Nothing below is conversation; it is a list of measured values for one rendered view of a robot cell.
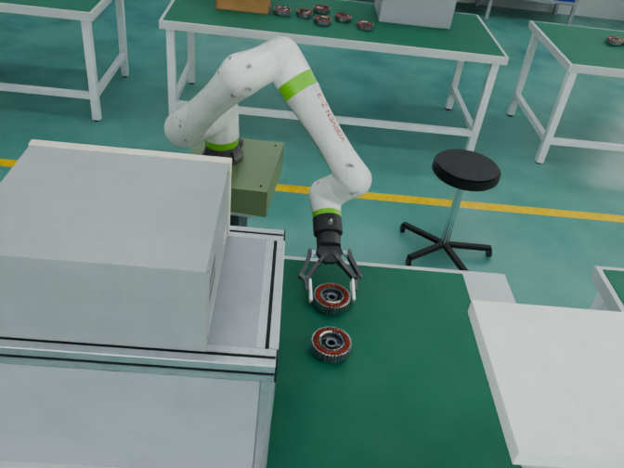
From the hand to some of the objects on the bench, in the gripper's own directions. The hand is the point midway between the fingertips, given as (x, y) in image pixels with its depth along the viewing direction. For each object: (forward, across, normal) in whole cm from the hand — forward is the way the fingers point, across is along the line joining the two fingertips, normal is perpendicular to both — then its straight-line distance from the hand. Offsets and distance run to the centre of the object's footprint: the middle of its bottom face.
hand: (331, 297), depth 183 cm
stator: (+1, 0, +2) cm, 2 cm away
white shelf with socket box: (+59, +33, -31) cm, 74 cm away
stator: (+17, -3, -7) cm, 19 cm away
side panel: (+38, -23, -19) cm, 48 cm away
